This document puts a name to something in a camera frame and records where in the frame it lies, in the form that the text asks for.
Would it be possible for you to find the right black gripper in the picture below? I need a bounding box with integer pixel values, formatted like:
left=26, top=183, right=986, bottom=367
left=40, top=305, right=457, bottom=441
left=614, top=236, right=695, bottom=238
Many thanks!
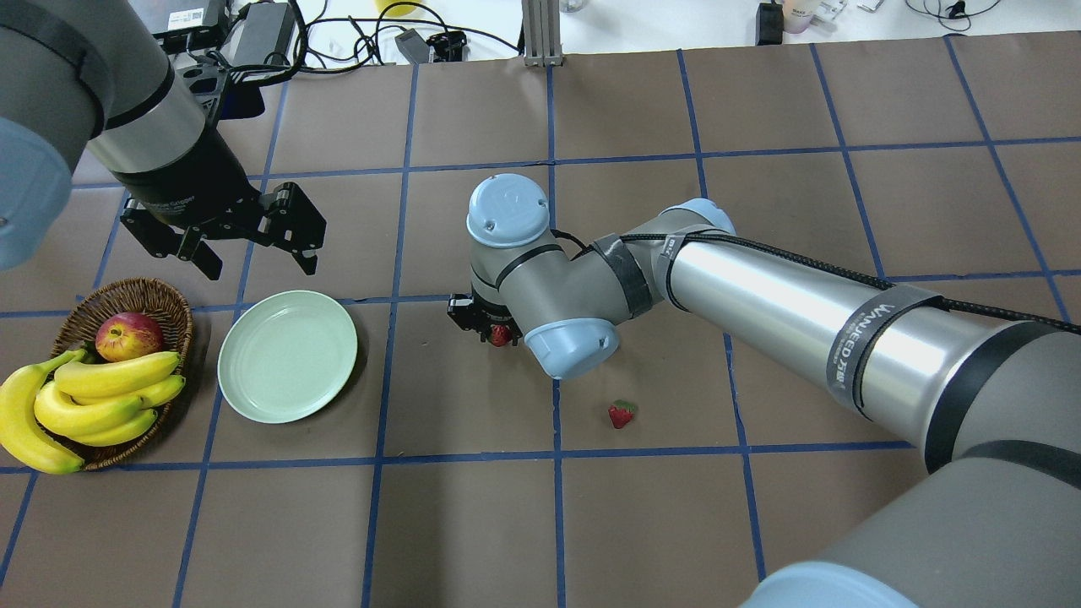
left=448, top=294, right=508, bottom=343

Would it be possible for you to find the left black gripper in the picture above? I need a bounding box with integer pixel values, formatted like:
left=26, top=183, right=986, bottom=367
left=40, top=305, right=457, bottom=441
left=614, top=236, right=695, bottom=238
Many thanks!
left=118, top=127, right=326, bottom=281

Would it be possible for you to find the strawberry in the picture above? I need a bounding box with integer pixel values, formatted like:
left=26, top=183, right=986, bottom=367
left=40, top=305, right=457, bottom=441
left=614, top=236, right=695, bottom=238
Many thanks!
left=608, top=399, right=638, bottom=429
left=489, top=323, right=516, bottom=348

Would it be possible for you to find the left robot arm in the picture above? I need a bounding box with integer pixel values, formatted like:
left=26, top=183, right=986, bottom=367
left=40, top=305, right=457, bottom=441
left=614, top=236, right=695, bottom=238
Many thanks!
left=1, top=1, right=326, bottom=280

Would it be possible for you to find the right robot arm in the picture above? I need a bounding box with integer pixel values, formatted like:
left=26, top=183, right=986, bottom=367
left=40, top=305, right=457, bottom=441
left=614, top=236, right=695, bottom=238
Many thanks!
left=448, top=173, right=1080, bottom=607

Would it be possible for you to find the light green plate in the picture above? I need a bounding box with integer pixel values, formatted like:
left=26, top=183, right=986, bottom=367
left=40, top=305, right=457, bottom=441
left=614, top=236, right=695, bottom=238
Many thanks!
left=216, top=291, right=359, bottom=424

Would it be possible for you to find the red apple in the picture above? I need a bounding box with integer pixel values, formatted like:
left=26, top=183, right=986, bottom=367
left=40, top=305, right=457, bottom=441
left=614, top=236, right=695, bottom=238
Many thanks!
left=94, top=312, right=165, bottom=362

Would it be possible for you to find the wicker basket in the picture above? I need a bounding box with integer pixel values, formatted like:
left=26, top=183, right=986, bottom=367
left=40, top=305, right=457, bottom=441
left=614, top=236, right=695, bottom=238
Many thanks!
left=46, top=277, right=193, bottom=472

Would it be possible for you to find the black power adapter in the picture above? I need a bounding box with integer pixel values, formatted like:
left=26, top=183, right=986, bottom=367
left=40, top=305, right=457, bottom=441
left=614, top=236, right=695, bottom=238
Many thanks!
left=231, top=3, right=296, bottom=66

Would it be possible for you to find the yellow banana bunch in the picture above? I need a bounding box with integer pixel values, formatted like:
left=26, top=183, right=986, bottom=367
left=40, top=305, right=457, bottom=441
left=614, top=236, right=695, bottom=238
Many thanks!
left=1, top=351, right=187, bottom=475

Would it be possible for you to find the yellow tape roll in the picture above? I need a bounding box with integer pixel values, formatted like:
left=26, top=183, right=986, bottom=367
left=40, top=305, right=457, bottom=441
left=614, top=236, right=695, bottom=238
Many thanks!
left=373, top=0, right=422, bottom=19

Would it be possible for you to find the black cables bundle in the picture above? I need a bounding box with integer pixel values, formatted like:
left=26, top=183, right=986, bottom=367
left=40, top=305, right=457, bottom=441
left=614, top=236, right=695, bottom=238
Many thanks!
left=286, top=0, right=520, bottom=75

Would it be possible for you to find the aluminium frame post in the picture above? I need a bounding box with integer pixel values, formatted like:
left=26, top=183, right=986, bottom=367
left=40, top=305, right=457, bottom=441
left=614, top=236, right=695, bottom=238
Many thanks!
left=521, top=0, right=564, bottom=67

